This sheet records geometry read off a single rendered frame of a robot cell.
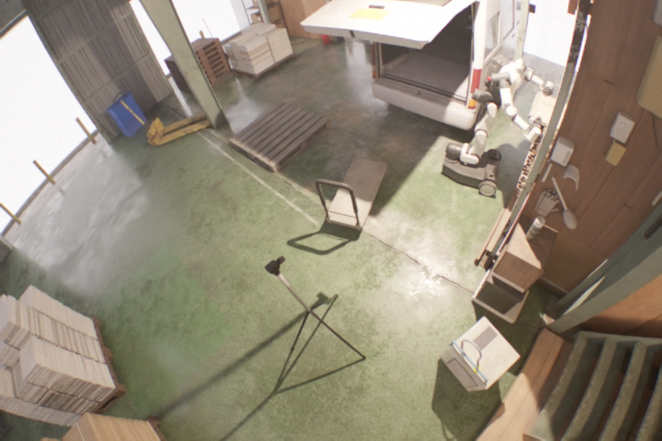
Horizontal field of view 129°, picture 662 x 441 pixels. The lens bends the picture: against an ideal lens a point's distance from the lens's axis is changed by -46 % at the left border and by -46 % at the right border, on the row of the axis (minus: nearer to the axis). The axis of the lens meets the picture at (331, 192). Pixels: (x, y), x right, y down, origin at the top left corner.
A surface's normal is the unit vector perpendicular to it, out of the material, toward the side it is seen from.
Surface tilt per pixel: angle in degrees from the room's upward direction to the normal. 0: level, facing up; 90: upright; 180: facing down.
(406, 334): 0
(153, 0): 90
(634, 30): 90
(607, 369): 0
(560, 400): 0
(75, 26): 90
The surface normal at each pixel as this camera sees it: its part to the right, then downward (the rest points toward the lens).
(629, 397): -0.18, -0.63
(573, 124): -0.66, 0.65
